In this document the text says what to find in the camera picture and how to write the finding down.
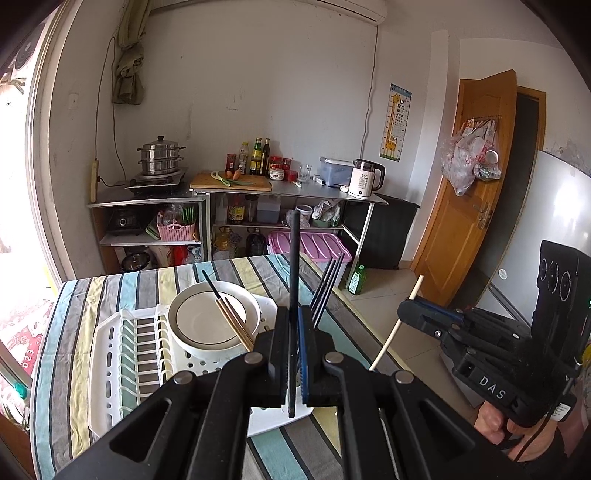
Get wooden chopstick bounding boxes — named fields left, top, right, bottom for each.
left=223, top=294, right=257, bottom=347
left=216, top=297, right=254, bottom=351

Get white chopstick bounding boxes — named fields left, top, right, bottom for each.
left=369, top=275, right=424, bottom=371

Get metal kitchen shelf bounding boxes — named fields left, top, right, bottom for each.
left=88, top=180, right=387, bottom=271

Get person right hand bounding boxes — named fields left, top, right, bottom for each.
left=474, top=401, right=558, bottom=462

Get striped tablecloth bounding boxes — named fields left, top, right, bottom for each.
left=29, top=253, right=412, bottom=480

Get white ceramic bowl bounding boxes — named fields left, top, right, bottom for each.
left=167, top=281, right=262, bottom=362

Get wooden door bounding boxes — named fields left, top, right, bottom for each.
left=412, top=70, right=546, bottom=306

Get green bottle on floor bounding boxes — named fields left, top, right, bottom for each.
left=346, top=264, right=367, bottom=295

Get pink lidded storage box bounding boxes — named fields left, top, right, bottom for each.
left=267, top=230, right=353, bottom=286

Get white dish drying rack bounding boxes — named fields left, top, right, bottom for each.
left=87, top=294, right=316, bottom=439

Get white electric kettle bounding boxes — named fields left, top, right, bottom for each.
left=349, top=159, right=386, bottom=198

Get pink plastic basket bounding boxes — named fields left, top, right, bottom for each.
left=157, top=223, right=195, bottom=243

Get plastic bags on door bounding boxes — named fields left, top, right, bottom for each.
left=440, top=118, right=502, bottom=196

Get clear plastic container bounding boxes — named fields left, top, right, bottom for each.
left=320, top=157, right=353, bottom=188

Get wooden cutting board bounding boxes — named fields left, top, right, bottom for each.
left=189, top=171, right=273, bottom=193

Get green label sauce bottle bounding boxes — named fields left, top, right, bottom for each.
left=249, top=137, right=263, bottom=175

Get dark sauce bottle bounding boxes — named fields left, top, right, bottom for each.
left=259, top=138, right=270, bottom=176

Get induction cooktop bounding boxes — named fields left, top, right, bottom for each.
left=124, top=168, right=187, bottom=192

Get giraffe height chart poster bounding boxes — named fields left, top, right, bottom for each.
left=380, top=84, right=412, bottom=161

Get stainless steel steamer pot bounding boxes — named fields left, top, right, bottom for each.
left=137, top=135, right=185, bottom=177

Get white power strip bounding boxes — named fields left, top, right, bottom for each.
left=89, top=159, right=99, bottom=204

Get hanging green cloth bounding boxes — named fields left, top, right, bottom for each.
left=112, top=0, right=152, bottom=105

